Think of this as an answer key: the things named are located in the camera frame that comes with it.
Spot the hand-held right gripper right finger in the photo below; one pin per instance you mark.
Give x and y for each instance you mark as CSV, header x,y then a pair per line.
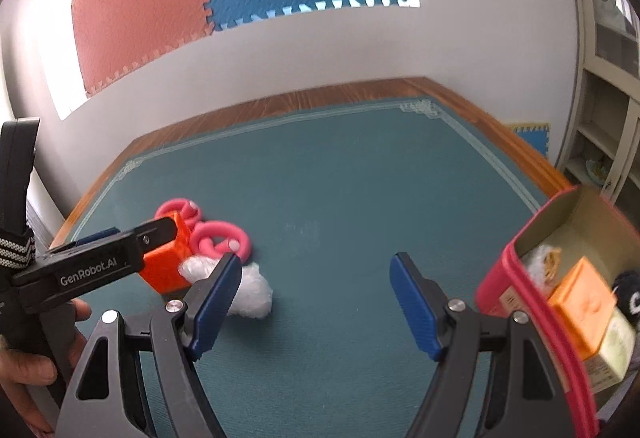
x,y
415,305

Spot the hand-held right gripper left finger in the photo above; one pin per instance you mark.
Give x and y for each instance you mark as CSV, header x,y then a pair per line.
x,y
215,305

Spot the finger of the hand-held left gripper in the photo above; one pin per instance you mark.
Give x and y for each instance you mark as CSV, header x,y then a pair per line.
x,y
157,235
95,236

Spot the red cardboard container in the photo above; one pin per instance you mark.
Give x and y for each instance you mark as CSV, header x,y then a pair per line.
x,y
525,278

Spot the person's left hand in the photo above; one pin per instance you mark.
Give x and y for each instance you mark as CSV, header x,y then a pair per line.
x,y
25,368

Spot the crumpled white plastic bag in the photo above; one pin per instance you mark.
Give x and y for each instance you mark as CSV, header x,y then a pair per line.
x,y
252,294

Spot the snack packet in bin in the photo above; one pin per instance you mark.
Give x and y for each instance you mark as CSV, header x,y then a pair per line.
x,y
540,263

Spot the green table mat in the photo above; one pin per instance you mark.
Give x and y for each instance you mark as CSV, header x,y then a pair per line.
x,y
330,178

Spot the light orange box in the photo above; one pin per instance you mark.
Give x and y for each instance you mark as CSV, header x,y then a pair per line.
x,y
582,303

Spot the pale green box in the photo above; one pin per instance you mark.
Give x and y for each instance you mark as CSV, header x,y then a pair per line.
x,y
612,348

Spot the blue yellow foam tile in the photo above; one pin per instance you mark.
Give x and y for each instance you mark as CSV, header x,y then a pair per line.
x,y
534,141

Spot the black plush item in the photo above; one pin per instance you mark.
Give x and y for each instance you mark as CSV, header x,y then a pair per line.
x,y
629,293

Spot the small bowl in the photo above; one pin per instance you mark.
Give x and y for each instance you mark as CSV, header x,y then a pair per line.
x,y
597,170

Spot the red foam mat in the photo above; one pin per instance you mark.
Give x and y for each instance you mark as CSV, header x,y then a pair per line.
x,y
135,3

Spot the white shelf cabinet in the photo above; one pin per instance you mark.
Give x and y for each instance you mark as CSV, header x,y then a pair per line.
x,y
595,108

